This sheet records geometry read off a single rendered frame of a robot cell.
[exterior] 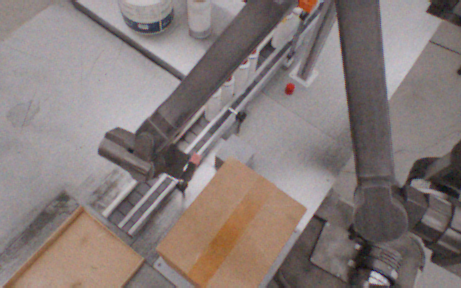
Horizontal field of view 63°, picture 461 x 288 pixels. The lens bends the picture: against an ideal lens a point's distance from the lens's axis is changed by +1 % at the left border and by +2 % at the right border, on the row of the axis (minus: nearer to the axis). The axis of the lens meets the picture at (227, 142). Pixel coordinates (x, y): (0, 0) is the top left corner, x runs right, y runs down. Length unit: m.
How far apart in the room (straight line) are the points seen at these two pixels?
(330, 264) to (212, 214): 1.03
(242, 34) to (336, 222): 1.45
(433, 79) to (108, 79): 2.16
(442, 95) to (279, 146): 1.72
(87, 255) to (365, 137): 0.91
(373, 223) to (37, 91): 1.24
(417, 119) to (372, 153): 2.07
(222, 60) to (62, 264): 0.85
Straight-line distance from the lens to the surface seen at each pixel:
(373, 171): 0.60
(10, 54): 1.66
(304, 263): 1.84
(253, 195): 0.94
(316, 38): 1.33
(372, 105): 0.58
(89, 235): 1.25
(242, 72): 1.22
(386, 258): 1.78
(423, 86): 2.83
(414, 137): 2.59
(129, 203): 1.19
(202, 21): 1.42
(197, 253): 0.90
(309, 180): 1.30
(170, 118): 0.66
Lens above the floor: 2.01
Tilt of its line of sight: 65 degrees down
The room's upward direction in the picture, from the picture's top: 8 degrees clockwise
